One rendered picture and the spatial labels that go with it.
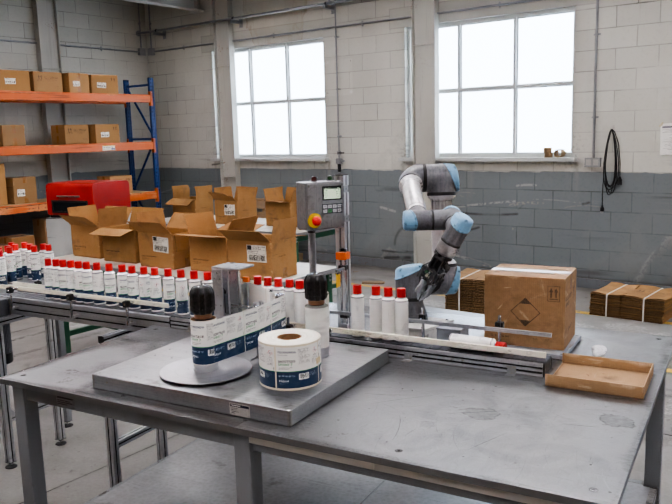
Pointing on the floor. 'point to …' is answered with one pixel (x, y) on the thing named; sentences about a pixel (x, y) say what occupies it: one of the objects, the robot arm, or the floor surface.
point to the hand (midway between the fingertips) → (421, 297)
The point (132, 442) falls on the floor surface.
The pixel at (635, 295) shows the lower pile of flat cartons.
